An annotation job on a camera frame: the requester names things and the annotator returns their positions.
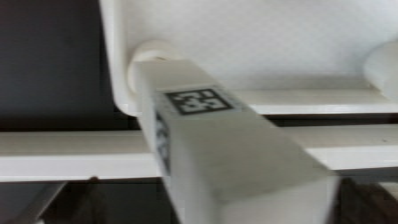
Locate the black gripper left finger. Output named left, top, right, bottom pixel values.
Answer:
left=0, top=178, right=108, bottom=224

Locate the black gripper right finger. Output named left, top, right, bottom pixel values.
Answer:
left=332, top=179, right=398, bottom=224

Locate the white desk leg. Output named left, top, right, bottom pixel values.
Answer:
left=127, top=41, right=337, bottom=224
left=364, top=42, right=398, bottom=101

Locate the white desk top panel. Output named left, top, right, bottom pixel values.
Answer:
left=97, top=0, right=398, bottom=115

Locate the white front barrier rail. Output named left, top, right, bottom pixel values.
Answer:
left=0, top=124, right=398, bottom=182

